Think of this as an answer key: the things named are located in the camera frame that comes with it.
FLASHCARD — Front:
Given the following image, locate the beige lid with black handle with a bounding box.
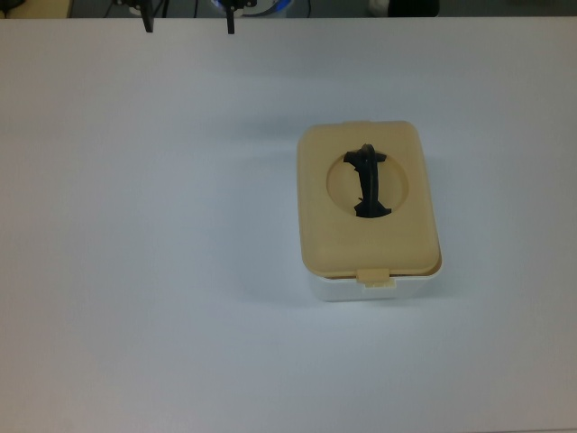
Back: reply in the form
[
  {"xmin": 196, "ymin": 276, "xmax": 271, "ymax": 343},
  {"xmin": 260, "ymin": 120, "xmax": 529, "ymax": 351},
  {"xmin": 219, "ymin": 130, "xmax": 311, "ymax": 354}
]
[{"xmin": 297, "ymin": 119, "xmax": 442, "ymax": 284}]

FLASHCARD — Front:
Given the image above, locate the black rounded background object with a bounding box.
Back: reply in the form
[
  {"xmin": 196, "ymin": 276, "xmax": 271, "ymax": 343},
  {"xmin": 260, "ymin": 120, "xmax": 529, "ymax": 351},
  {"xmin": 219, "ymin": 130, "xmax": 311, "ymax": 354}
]
[{"xmin": 387, "ymin": 0, "xmax": 441, "ymax": 18}]

